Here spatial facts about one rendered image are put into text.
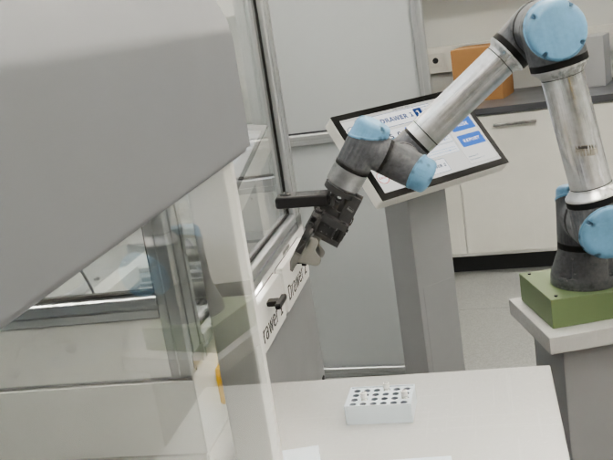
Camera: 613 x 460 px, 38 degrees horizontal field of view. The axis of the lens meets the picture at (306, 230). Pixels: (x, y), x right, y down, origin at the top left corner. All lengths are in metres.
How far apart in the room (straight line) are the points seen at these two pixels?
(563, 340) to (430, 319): 0.93
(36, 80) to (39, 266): 0.11
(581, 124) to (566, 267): 0.37
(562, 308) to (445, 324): 0.94
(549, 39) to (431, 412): 0.74
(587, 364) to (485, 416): 0.48
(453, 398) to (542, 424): 0.20
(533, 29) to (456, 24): 3.61
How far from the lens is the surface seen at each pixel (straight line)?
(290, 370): 2.18
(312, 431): 1.67
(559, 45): 1.79
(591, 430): 2.14
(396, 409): 1.64
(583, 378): 2.08
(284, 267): 2.12
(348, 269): 3.63
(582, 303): 2.02
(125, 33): 0.73
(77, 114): 0.62
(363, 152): 1.79
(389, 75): 3.43
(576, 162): 1.86
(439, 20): 5.39
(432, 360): 2.89
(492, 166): 2.80
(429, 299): 2.83
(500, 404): 1.69
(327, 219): 1.83
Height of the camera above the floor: 1.50
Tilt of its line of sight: 14 degrees down
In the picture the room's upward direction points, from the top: 9 degrees counter-clockwise
